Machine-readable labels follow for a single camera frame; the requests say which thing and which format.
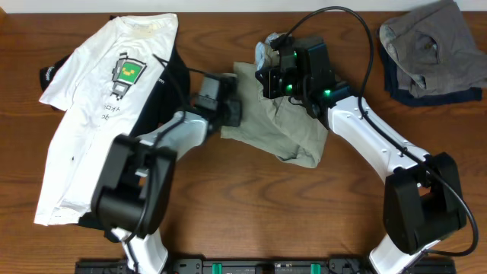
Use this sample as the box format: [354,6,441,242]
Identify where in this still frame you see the white graphic t-shirt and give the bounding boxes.
[34,13,179,225]

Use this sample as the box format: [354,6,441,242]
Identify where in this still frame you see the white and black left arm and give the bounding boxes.
[91,74,242,273]

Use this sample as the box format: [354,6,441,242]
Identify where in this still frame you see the grey shorts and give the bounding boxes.
[378,0,486,98]

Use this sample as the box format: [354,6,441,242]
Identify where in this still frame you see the olive green shorts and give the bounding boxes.
[221,33,328,168]

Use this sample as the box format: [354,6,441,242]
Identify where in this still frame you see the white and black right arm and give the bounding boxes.
[256,54,472,273]

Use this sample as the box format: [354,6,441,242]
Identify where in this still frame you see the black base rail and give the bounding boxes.
[74,257,457,274]

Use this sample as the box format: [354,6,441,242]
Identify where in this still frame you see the navy blue garment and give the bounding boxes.
[379,45,483,107]

